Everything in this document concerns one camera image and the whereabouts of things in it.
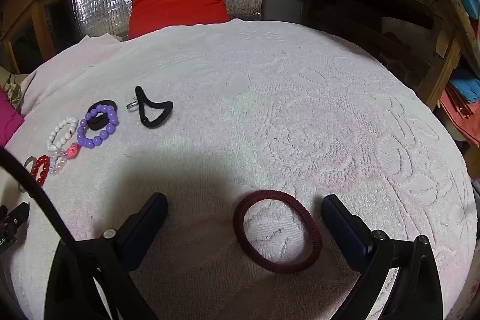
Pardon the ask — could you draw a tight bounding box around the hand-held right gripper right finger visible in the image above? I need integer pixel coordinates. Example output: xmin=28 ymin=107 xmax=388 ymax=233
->
xmin=321 ymin=194 xmax=444 ymax=320

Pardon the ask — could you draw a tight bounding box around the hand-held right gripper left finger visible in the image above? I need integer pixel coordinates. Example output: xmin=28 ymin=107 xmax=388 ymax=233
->
xmin=44 ymin=193 xmax=169 ymax=320

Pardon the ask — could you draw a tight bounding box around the maroon hair tie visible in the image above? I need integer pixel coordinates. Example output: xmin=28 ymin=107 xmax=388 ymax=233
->
xmin=232 ymin=190 xmax=322 ymax=274

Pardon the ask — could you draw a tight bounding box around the purple bead bracelet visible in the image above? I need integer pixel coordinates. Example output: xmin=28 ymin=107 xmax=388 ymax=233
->
xmin=76 ymin=106 xmax=120 ymax=150

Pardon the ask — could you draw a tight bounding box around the black hair tie with clip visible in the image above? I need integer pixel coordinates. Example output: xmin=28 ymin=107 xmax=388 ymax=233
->
xmin=127 ymin=85 xmax=174 ymax=129

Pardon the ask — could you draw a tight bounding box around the magenta pillow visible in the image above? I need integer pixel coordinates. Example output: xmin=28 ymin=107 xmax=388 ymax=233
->
xmin=0 ymin=87 xmax=25 ymax=148

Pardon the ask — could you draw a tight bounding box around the pale pink textured blanket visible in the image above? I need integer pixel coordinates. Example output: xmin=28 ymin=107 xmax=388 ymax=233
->
xmin=7 ymin=18 xmax=475 ymax=320

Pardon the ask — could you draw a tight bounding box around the patterned beige cloth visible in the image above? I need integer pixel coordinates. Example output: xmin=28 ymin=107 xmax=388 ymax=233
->
xmin=4 ymin=74 xmax=24 ymax=106

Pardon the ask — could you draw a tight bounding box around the orange folded cloth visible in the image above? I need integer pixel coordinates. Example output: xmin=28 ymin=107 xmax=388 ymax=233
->
xmin=439 ymin=88 xmax=480 ymax=148

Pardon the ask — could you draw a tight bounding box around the blue folded cloth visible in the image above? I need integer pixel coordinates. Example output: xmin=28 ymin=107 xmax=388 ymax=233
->
xmin=448 ymin=78 xmax=480 ymax=103

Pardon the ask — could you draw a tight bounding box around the wooden cabinet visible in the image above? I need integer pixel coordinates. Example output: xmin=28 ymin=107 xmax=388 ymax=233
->
xmin=0 ymin=0 xmax=76 ymax=75

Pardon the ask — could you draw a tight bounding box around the red pillow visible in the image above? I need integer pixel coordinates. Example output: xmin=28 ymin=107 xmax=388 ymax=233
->
xmin=127 ymin=0 xmax=230 ymax=40

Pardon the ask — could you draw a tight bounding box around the black cable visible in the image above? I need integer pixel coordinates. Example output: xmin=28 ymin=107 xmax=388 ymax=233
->
xmin=0 ymin=147 xmax=128 ymax=320

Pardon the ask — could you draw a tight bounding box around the red bead bracelet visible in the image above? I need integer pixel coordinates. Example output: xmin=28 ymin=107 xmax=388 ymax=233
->
xmin=30 ymin=155 xmax=51 ymax=186

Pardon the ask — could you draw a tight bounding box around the white bead bracelet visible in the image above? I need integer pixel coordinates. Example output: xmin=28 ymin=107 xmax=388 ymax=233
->
xmin=46 ymin=116 xmax=79 ymax=153

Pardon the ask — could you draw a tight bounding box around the clear pink bead bracelet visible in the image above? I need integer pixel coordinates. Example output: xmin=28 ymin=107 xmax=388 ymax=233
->
xmin=48 ymin=142 xmax=80 ymax=177

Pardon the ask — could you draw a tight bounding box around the round black hair tie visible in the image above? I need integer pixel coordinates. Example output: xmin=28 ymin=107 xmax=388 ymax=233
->
xmin=87 ymin=100 xmax=119 ymax=131

